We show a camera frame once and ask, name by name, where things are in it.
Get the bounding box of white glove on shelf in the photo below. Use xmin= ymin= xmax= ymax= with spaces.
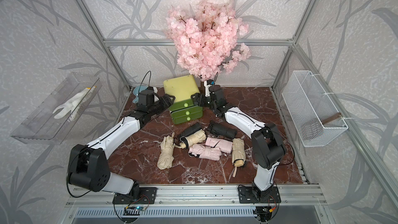
xmin=52 ymin=86 xmax=96 ymax=122

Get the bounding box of white wire mesh basket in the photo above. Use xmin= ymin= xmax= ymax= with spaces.
xmin=282 ymin=71 xmax=348 ymax=147

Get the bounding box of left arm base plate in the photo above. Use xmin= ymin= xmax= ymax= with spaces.
xmin=113 ymin=187 xmax=157 ymax=205

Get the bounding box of pink umbrella upper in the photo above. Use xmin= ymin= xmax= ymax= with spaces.
xmin=205 ymin=137 xmax=233 ymax=153

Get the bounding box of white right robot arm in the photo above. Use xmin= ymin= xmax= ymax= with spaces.
xmin=191 ymin=85 xmax=287 ymax=193

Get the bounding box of black umbrella left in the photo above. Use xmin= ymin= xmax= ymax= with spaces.
xmin=178 ymin=123 xmax=202 ymax=139

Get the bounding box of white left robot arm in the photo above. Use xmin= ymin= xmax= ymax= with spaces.
xmin=66 ymin=87 xmax=175 ymax=200

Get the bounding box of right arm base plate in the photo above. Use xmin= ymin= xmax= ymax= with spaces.
xmin=237 ymin=185 xmax=281 ymax=204

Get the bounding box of pink cherry blossom tree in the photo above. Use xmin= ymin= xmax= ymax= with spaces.
xmin=165 ymin=0 xmax=251 ymax=83

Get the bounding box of pink umbrella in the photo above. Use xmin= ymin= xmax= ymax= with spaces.
xmin=188 ymin=144 xmax=222 ymax=161
xmin=205 ymin=137 xmax=233 ymax=153

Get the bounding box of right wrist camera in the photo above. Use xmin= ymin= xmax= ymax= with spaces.
xmin=204 ymin=79 xmax=215 ymax=97

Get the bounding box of beige umbrella with black trim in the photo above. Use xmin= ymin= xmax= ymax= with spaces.
xmin=176 ymin=130 xmax=206 ymax=149

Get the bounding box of pink umbrella lower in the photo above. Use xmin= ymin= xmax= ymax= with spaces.
xmin=188 ymin=144 xmax=222 ymax=161

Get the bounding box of aluminium front rail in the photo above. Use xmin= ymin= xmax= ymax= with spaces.
xmin=65 ymin=184 xmax=327 ymax=207

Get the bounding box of green yellow drawer cabinet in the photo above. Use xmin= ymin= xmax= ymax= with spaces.
xmin=163 ymin=75 xmax=203 ymax=124

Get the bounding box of clear acrylic wall shelf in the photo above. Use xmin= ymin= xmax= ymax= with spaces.
xmin=10 ymin=73 xmax=102 ymax=145

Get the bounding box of black umbrella right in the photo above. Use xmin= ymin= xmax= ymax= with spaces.
xmin=207 ymin=121 xmax=237 ymax=139

